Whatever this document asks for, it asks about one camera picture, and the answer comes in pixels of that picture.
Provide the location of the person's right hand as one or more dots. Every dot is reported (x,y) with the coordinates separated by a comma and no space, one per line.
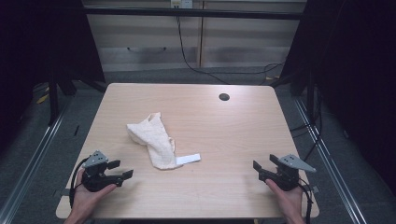
(291,200)

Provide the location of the black metal stand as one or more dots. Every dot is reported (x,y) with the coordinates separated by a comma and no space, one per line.
(53,99)

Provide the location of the white wall outlet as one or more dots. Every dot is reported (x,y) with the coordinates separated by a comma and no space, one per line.
(181,3)

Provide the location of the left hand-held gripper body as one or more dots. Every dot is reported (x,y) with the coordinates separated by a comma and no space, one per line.
(95,179)

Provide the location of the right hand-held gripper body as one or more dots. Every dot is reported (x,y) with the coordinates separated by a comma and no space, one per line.
(286,179)

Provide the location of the metal floor rail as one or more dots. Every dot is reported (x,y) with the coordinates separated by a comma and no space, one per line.
(34,158)
(330,168)

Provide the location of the person's left hand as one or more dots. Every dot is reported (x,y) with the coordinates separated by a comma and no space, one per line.
(85,200)

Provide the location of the yellow floor tape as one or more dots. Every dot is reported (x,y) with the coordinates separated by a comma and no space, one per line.
(42,99)

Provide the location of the black horizontal bar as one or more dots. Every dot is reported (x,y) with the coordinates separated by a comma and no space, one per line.
(186,13)

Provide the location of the small black floor strip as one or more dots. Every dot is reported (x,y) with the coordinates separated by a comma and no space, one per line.
(76,130)

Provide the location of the cream cloth with white label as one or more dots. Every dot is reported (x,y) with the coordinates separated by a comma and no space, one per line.
(157,141)

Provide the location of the dark curtain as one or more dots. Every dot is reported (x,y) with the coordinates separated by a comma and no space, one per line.
(355,77)
(40,43)

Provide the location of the black table grommet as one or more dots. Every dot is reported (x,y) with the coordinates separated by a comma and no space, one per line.
(224,96)

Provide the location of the pale cabinet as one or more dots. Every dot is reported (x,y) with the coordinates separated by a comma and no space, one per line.
(243,40)

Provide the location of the grey tape strip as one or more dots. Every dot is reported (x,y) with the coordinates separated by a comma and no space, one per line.
(315,189)
(65,192)

